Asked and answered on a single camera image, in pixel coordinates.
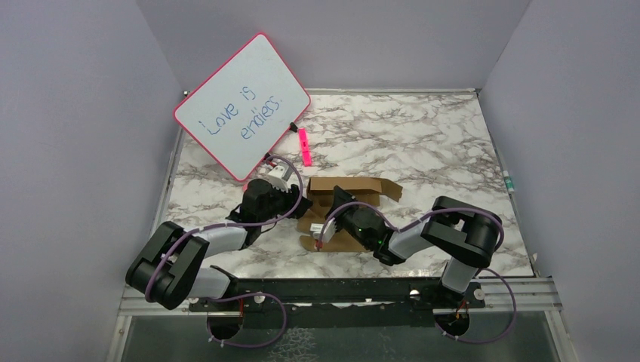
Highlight pink-framed whiteboard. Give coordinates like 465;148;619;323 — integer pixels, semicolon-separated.
174;32;311;181

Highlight aluminium frame rail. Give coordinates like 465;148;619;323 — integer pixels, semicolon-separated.
107;278;577;361

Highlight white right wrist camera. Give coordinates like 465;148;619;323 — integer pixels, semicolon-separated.
309;219;337;245

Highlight brown cardboard box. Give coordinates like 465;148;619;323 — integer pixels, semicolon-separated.
297;176;403;252

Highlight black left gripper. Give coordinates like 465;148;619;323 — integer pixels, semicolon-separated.
258;181;312;224

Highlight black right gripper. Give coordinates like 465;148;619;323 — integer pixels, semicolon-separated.
324;185;373;250

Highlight pink marker pen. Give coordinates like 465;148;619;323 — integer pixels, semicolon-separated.
297;128;312;167

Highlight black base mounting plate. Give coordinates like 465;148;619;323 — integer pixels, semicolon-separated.
189;277;485;329

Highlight green white glue stick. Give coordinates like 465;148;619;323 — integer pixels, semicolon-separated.
502;170;515;194

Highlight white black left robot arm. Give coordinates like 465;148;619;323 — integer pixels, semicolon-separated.
125;179;313;310

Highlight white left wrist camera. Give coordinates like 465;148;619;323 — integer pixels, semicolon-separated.
265;165;293;193

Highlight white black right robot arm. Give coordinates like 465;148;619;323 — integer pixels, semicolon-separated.
316;186;505;307

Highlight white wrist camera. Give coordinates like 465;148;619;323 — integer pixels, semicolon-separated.
309;219;337;245
265;165;293;193

